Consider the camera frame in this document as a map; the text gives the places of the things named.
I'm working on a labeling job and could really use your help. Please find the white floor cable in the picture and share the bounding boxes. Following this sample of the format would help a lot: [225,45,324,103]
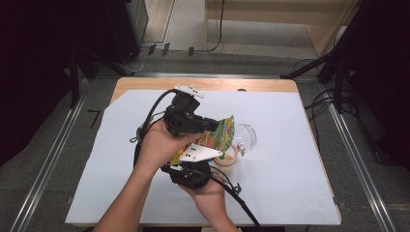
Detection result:
[128,47,145,73]

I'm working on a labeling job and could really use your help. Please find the clear jar with beige rim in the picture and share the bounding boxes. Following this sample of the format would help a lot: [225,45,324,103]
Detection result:
[211,124,258,177]

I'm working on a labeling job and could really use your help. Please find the black floor cables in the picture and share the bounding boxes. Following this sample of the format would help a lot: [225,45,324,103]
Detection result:
[293,57,337,144]

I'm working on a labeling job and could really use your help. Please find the metal cross rail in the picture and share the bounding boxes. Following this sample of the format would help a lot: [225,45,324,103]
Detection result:
[96,72,323,80]

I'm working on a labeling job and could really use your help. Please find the metal floor rail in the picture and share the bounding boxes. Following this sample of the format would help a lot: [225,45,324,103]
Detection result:
[322,85,398,232]
[9,80,91,232]

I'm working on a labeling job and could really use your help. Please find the black slanted stand leg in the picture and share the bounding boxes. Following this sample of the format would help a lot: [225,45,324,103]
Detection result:
[279,0,366,80]

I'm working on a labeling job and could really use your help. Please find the yellow green spout pouch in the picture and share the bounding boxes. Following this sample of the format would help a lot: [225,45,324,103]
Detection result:
[168,115,236,166]

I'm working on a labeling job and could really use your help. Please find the thin black hanging cable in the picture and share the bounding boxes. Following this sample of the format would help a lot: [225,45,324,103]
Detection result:
[206,0,226,54]

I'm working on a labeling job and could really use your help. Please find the right hand-held gripper black cable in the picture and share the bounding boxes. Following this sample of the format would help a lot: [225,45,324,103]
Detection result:
[209,166,264,232]

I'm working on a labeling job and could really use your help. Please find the person's right hand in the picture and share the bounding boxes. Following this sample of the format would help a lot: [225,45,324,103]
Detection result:
[180,179,227,224]

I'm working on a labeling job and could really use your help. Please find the white table mat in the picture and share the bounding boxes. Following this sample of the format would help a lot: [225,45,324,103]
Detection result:
[65,89,341,225]

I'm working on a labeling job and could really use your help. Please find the light wooden shelf unit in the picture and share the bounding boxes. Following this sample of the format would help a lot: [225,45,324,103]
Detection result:
[203,0,360,59]

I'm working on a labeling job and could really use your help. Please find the black upright stand post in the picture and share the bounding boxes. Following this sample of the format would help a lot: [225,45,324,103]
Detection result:
[69,52,81,109]

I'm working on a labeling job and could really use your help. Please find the black cabinet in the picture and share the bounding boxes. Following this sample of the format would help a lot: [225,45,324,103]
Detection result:
[75,0,150,64]

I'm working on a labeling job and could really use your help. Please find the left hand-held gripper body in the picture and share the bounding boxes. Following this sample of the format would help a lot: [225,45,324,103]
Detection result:
[162,84,205,138]

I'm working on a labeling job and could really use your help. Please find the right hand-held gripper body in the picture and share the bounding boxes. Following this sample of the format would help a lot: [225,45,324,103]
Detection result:
[169,144,223,190]

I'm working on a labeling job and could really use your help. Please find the person's left hand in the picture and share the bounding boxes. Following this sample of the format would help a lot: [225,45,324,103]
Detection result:
[133,120,203,181]

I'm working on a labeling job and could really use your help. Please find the wooden table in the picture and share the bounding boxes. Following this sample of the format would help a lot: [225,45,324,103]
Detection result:
[72,76,342,227]

